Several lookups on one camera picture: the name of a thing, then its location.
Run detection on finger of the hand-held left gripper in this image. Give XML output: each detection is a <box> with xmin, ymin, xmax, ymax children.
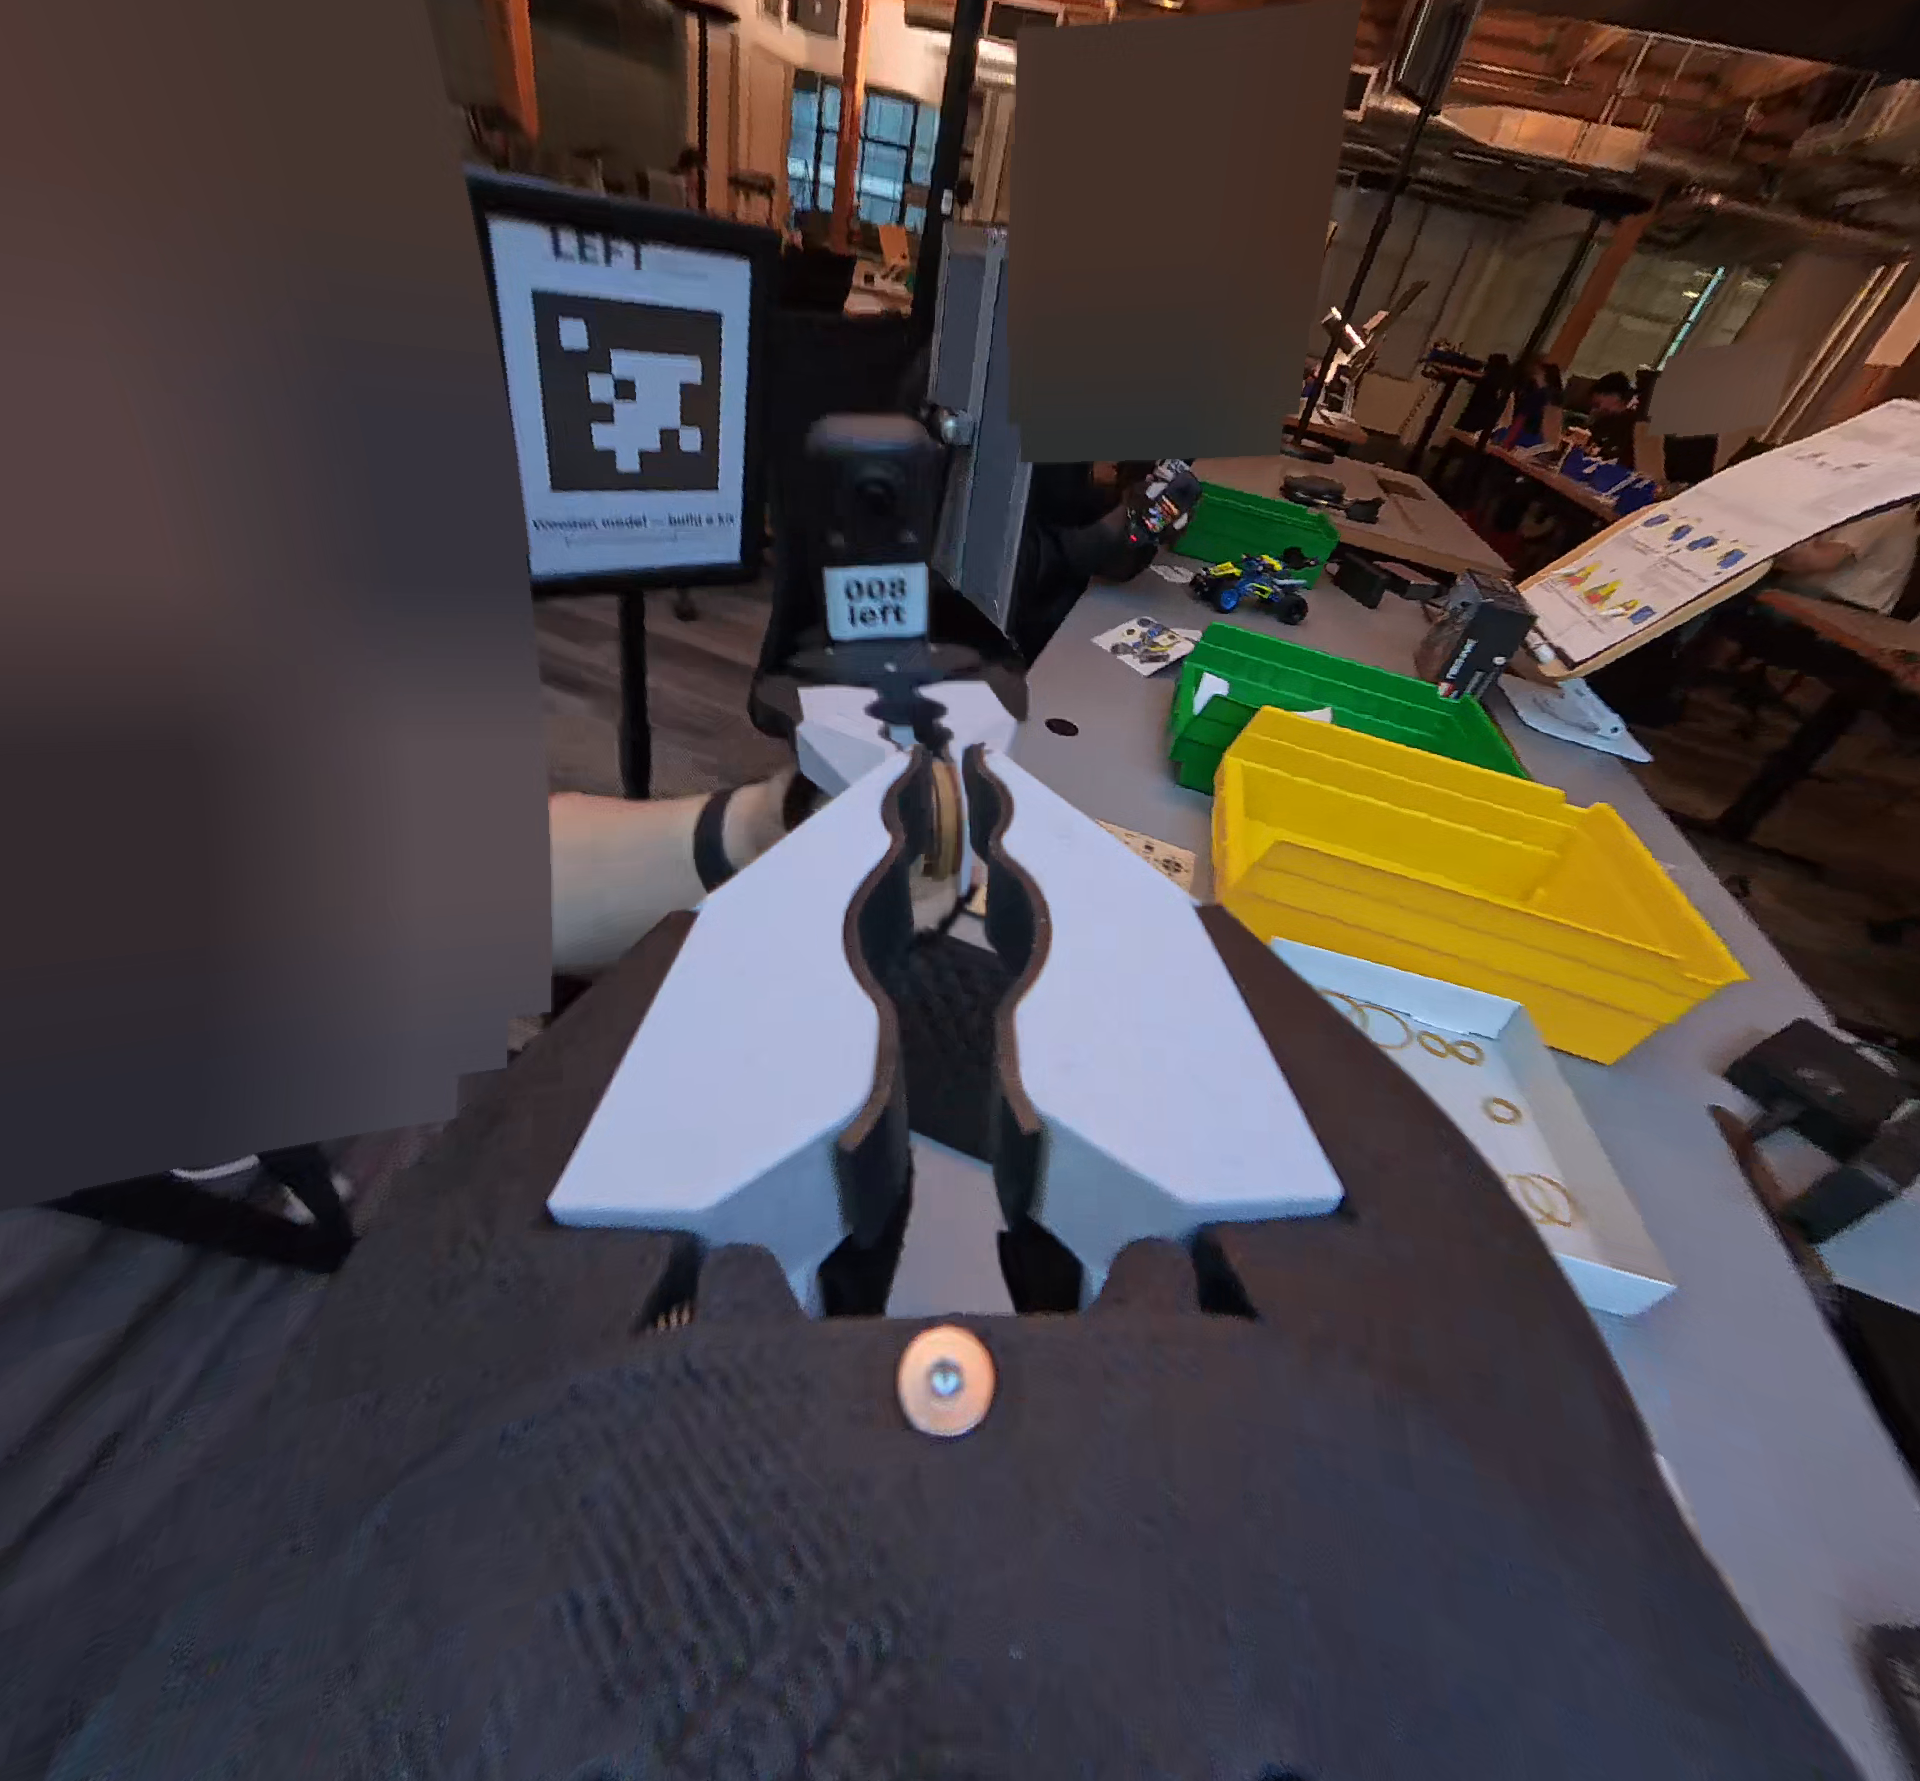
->
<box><xmin>792</xmin><ymin>683</ymin><xmax>922</xmax><ymax>802</ymax></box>
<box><xmin>922</xmin><ymin>679</ymin><xmax>1032</xmax><ymax>767</ymax></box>

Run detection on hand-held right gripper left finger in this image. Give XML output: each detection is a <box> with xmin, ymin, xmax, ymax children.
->
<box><xmin>543</xmin><ymin>747</ymin><xmax>941</xmax><ymax>1317</ymax></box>

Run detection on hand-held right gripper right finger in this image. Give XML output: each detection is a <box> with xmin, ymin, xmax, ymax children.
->
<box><xmin>960</xmin><ymin>743</ymin><xmax>1347</xmax><ymax>1315</ymax></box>

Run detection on round wooden gear assembly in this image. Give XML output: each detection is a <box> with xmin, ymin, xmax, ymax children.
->
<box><xmin>913</xmin><ymin>747</ymin><xmax>970</xmax><ymax>893</ymax></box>

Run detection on person's left forearm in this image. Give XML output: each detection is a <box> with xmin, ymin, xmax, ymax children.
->
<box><xmin>549</xmin><ymin>789</ymin><xmax>708</xmax><ymax>976</ymax></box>

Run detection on grey desk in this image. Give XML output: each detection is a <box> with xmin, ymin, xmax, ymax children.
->
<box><xmin>885</xmin><ymin>544</ymin><xmax>1920</xmax><ymax>1781</ymax></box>

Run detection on long wooden bench desk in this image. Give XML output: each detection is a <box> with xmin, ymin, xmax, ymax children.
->
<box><xmin>1692</xmin><ymin>578</ymin><xmax>1920</xmax><ymax>706</ymax></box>

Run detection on person's left hand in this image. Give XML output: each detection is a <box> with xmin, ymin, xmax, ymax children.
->
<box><xmin>735</xmin><ymin>767</ymin><xmax>834</xmax><ymax>872</ymax></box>

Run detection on grey metal cabinet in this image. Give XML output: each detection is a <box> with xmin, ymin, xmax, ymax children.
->
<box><xmin>925</xmin><ymin>219</ymin><xmax>1038</xmax><ymax>644</ymax></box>

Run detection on printed toy car leaflet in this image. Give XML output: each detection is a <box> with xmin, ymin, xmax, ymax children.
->
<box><xmin>1090</xmin><ymin>613</ymin><xmax>1203</xmax><ymax>679</ymax></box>

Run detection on laser-cut plywood sheet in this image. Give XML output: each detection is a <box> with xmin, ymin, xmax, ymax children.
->
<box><xmin>1100</xmin><ymin>818</ymin><xmax>1203</xmax><ymax>899</ymax></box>

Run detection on black round pad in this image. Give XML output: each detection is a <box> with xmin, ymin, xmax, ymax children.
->
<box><xmin>883</xmin><ymin>938</ymin><xmax>1040</xmax><ymax>1163</ymax></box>

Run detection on marker sign on black stand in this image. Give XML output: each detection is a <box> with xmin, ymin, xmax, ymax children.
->
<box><xmin>466</xmin><ymin>167</ymin><xmax>784</xmax><ymax>802</ymax></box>

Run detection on blue and yellow toy car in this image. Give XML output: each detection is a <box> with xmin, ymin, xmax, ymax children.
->
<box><xmin>1191</xmin><ymin>549</ymin><xmax>1318</xmax><ymax>625</ymax></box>

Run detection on yellow plastic bin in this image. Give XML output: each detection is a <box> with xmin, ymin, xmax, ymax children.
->
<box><xmin>1211</xmin><ymin>704</ymin><xmax>1752</xmax><ymax>1067</ymax></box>

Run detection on small green plastic bin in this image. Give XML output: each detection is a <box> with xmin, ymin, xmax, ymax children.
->
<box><xmin>1172</xmin><ymin>479</ymin><xmax>1342</xmax><ymax>595</ymax></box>

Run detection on large green plastic bin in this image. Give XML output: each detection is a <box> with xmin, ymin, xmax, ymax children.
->
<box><xmin>1167</xmin><ymin>619</ymin><xmax>1532</xmax><ymax>796</ymax></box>

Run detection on small black device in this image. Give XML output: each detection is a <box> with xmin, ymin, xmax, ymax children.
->
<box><xmin>1333</xmin><ymin>541</ymin><xmax>1451</xmax><ymax>610</ymax></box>

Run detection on white cardboard tray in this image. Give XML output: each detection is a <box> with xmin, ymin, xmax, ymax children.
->
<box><xmin>1269</xmin><ymin>935</ymin><xmax>1681</xmax><ymax>1319</ymax></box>

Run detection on tall black pole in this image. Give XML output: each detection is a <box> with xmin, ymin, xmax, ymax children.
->
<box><xmin>894</xmin><ymin>0</ymin><xmax>1011</xmax><ymax>362</ymax></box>

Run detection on light wooden table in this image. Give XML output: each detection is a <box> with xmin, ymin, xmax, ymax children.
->
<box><xmin>1200</xmin><ymin>454</ymin><xmax>1519</xmax><ymax>585</ymax></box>

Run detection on black product box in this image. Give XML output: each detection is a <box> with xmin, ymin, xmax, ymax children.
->
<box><xmin>1415</xmin><ymin>568</ymin><xmax>1540</xmax><ymax>704</ymax></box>

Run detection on white paper sheet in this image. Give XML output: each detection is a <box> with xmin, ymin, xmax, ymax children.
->
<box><xmin>1497</xmin><ymin>668</ymin><xmax>1654</xmax><ymax>763</ymax></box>

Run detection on person's dark trousers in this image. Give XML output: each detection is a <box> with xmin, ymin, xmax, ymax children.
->
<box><xmin>0</xmin><ymin>1136</ymin><xmax>663</xmax><ymax>1781</ymax></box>

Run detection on group of seated people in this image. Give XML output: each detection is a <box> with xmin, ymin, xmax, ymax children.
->
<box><xmin>1478</xmin><ymin>358</ymin><xmax>1659</xmax><ymax>467</ymax></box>

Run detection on black clamp device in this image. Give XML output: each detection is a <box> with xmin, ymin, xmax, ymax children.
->
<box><xmin>1724</xmin><ymin>1017</ymin><xmax>1920</xmax><ymax>1244</ymax></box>

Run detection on instruction booklet on clipboard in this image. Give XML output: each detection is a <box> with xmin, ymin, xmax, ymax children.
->
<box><xmin>1517</xmin><ymin>397</ymin><xmax>1920</xmax><ymax>681</ymax></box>

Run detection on flat black box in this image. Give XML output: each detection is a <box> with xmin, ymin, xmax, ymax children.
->
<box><xmin>1834</xmin><ymin>1282</ymin><xmax>1920</xmax><ymax>1430</ymax></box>

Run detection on black printed kit box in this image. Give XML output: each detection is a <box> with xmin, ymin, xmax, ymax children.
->
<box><xmin>1857</xmin><ymin>1618</ymin><xmax>1920</xmax><ymax>1761</ymax></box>

